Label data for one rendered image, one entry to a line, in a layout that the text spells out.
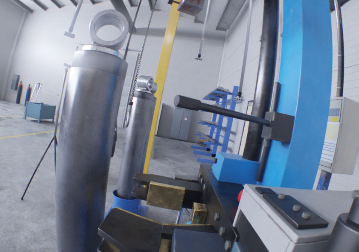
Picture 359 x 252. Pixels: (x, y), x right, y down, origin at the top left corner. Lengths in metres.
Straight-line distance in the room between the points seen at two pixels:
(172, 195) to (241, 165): 0.32
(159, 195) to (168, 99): 10.58
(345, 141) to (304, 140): 0.46
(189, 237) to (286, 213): 0.27
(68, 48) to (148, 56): 5.38
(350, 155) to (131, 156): 1.80
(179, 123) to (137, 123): 8.88
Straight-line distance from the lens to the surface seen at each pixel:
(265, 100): 0.91
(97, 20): 0.79
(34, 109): 8.58
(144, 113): 1.98
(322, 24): 0.93
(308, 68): 0.80
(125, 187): 2.14
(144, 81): 2.02
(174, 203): 0.92
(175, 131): 10.83
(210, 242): 0.53
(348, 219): 0.29
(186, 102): 0.44
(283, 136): 0.72
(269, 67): 0.95
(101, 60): 0.69
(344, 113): 1.17
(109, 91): 0.69
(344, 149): 1.19
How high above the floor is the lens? 1.31
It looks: level
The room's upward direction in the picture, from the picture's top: 11 degrees clockwise
